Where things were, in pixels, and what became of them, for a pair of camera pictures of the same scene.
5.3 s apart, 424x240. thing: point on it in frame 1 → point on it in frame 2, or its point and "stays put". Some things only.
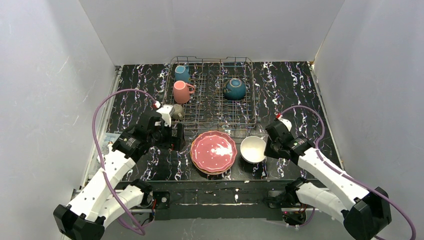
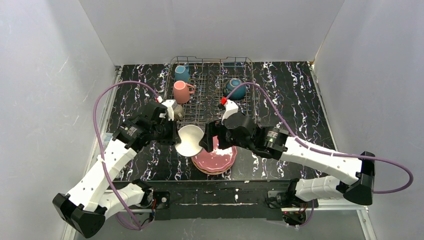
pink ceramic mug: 181,91 stays put
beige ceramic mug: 178,111 stays put
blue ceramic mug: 182,73 stays put
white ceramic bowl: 252,149 → 189,146
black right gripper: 272,147 → 212,136
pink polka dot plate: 213,151 stays put
